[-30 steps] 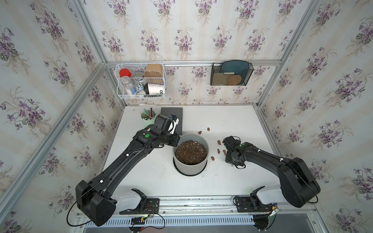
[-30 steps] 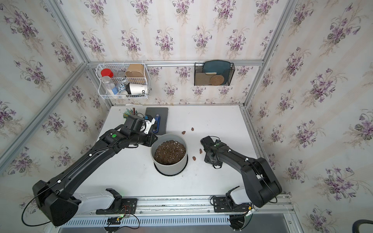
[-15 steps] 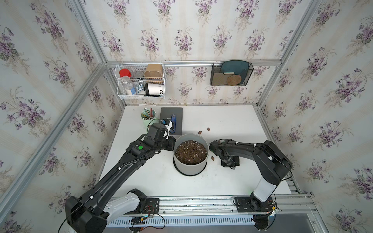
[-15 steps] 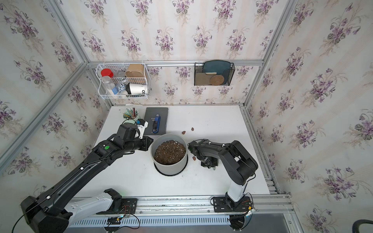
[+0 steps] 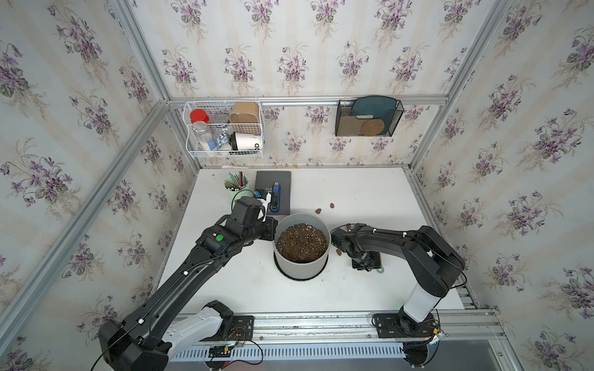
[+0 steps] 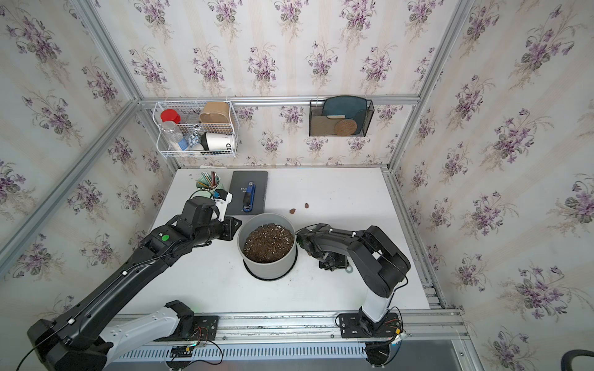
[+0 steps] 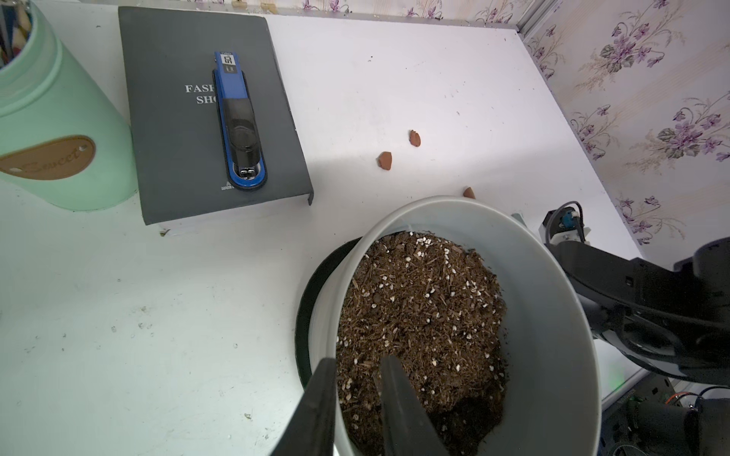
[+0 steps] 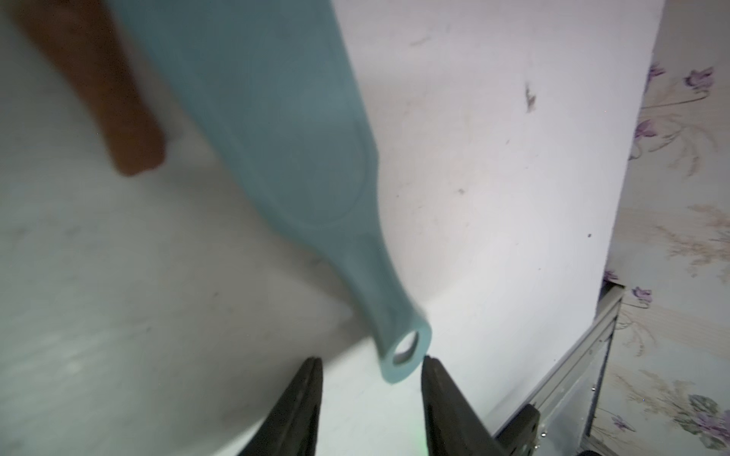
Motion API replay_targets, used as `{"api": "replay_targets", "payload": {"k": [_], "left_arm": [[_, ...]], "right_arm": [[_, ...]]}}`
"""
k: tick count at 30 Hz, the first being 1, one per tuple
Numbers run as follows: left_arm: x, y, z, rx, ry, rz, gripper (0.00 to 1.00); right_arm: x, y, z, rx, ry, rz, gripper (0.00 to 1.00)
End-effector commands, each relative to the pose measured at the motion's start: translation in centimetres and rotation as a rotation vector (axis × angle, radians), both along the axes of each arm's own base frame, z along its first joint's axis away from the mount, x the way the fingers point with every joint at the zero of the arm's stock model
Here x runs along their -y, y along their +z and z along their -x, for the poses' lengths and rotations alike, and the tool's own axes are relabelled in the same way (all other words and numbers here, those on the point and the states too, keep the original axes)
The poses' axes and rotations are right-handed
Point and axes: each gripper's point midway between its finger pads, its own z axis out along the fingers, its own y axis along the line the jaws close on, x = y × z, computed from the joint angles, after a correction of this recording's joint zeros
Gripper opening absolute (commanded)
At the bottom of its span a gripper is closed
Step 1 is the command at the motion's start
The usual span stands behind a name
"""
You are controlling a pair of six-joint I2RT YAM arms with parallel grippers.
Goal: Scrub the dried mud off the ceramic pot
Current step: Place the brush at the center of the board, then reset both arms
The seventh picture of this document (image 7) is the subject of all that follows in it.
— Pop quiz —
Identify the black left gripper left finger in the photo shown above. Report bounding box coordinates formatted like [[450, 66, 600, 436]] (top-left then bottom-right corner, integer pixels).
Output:
[[271, 358, 338, 456]]

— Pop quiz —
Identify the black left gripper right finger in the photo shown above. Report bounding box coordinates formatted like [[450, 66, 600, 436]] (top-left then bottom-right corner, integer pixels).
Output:
[[379, 355, 449, 456]]

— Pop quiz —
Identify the grey ceramic pot with soil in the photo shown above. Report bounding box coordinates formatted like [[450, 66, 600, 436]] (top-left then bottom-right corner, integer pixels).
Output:
[[313, 197, 601, 455]]

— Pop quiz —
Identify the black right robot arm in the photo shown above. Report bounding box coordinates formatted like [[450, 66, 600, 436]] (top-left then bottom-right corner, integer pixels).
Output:
[[547, 239, 729, 455]]

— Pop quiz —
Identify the black pot saucer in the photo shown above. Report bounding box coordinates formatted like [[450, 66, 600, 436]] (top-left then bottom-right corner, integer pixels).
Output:
[[294, 237, 360, 389]]

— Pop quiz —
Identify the black tape dispenser blue wheel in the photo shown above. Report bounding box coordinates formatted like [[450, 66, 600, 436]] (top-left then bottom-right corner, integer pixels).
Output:
[[213, 51, 267, 190]]

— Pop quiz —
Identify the dark grey book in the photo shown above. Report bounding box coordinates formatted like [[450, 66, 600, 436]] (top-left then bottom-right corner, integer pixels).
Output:
[[118, 7, 314, 225]]

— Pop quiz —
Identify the mint green pencil cup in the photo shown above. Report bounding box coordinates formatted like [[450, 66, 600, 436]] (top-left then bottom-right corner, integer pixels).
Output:
[[1, 1, 137, 211]]

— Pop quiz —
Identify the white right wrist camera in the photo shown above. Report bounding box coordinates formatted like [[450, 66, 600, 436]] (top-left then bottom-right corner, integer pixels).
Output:
[[539, 201, 590, 245]]

